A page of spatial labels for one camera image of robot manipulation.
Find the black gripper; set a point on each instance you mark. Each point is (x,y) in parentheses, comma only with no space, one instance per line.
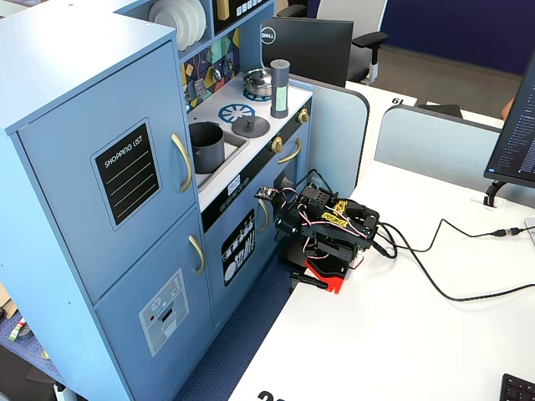
(289,220)

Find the red robot base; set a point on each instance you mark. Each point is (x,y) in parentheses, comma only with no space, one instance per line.
(330,277)

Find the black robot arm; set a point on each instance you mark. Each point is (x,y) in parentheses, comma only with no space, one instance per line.
(334,234)

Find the gold stove knob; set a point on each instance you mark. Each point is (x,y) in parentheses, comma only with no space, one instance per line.
(277,145)
(303,115)

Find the dishwasher door with dish sticker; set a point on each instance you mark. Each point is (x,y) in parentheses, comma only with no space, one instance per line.
(217,301)

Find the rounded light blue desk partition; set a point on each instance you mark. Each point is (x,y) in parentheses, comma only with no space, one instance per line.
(334,138)

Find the dark gray pot lid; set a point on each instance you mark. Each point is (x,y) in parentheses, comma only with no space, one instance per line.
(251,126)

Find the dark gray pot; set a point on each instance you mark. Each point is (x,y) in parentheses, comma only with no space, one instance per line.
(207,152)

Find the silver pot with lid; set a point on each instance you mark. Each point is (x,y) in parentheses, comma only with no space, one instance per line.
(257,81)

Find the long light blue desk partition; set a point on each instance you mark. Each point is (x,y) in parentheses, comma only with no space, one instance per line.
(426,146)

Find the gray toy spatula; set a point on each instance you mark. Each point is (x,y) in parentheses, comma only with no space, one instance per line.
(200,89)

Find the fridge door with ice dispenser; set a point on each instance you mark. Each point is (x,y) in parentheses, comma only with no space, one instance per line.
(125,292)

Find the silver toy ladle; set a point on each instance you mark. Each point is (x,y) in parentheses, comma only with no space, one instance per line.
(217,75)

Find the black Dell monitor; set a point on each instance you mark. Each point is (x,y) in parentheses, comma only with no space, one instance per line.
(309,50)

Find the black monitor stand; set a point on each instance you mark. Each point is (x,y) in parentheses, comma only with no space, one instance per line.
(493,192)

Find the white office chair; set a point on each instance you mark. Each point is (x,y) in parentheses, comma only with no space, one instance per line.
(347,12)

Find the white plate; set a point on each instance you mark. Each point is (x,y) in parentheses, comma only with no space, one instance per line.
(190,21)
(167,16)
(202,16)

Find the fridge door with shopping list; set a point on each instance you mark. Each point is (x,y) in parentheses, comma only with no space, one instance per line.
(62,167)

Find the monitor with dark screen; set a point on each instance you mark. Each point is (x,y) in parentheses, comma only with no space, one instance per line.
(518,138)

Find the blue toy kitchen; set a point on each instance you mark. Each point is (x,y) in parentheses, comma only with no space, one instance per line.
(62,83)

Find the black keyboard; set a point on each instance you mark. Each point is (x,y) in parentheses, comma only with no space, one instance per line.
(518,388)

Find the small wrist camera board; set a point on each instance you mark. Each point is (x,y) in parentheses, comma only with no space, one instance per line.
(266,193)

